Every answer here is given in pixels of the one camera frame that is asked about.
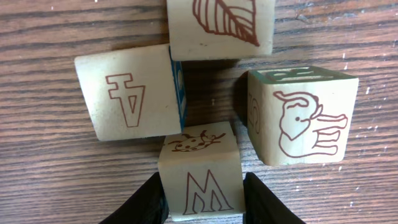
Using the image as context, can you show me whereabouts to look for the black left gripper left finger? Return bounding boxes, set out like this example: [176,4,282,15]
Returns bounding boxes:
[99,172,169,224]

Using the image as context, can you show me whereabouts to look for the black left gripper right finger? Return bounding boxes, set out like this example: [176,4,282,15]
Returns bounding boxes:
[243,172,305,224]

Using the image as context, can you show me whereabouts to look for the wooden block green side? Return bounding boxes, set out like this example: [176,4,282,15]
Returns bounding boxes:
[158,121,246,222]

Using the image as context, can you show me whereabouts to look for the wooden block red ladybug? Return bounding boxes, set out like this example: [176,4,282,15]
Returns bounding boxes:
[248,66,359,166]

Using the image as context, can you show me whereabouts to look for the wooden block leaf drawing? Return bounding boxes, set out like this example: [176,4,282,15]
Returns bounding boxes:
[167,0,275,61]

